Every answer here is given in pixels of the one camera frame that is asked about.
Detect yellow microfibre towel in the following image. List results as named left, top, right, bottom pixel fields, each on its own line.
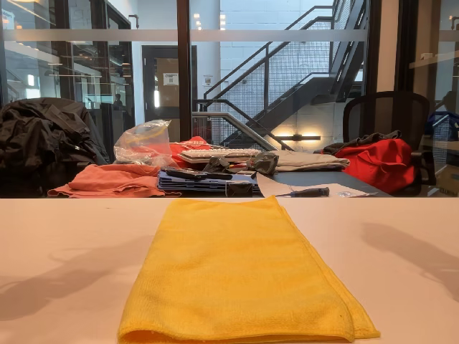
left=117, top=195, right=382, bottom=344

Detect small dark crumpled bag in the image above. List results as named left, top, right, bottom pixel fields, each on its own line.
left=202, top=156, right=230, bottom=175

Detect small black box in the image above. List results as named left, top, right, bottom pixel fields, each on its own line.
left=225, top=181, right=253, bottom=197

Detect white computer keyboard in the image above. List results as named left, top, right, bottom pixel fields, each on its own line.
left=178, top=148, right=262, bottom=165

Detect blue folder stack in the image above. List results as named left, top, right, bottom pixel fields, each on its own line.
left=156, top=170, right=262, bottom=196

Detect large dark crumpled bag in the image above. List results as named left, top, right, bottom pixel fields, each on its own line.
left=250, top=150, right=280, bottom=176

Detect white lined paper sheet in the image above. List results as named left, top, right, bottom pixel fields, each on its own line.
left=256, top=173, right=379, bottom=199

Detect red shirt white print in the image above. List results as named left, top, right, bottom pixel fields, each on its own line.
left=168, top=135, right=213, bottom=169

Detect beige folded cloth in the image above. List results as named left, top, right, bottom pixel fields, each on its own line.
left=274, top=149, right=351, bottom=172

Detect blue black screwdriver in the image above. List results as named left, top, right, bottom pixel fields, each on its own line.
left=275, top=186, right=330, bottom=198

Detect black desk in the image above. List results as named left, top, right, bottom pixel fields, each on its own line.
left=274, top=171, right=392, bottom=198

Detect clear plastic bag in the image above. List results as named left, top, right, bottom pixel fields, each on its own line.
left=113, top=119, right=173, bottom=168

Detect dark framed door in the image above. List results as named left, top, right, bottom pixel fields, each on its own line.
left=141, top=45, right=198, bottom=143

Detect black metal staircase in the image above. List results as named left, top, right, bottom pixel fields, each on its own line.
left=191, top=0, right=370, bottom=151

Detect salmon orange folded cloth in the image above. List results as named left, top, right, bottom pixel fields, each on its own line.
left=47, top=163, right=182, bottom=199

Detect dark olive garment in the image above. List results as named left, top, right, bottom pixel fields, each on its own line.
left=322, top=130, right=402, bottom=155

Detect red fabric bag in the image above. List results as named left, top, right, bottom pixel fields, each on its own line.
left=333, top=138, right=419, bottom=194

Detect black mesh office chair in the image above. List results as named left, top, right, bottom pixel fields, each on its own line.
left=342, top=90, right=437, bottom=196

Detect black jacket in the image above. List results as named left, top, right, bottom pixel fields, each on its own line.
left=0, top=97, right=110, bottom=198

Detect blue plastic crate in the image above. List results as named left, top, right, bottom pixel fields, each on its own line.
left=426, top=110, right=459, bottom=173

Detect black bar wall light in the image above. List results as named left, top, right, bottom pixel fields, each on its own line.
left=278, top=133, right=321, bottom=142

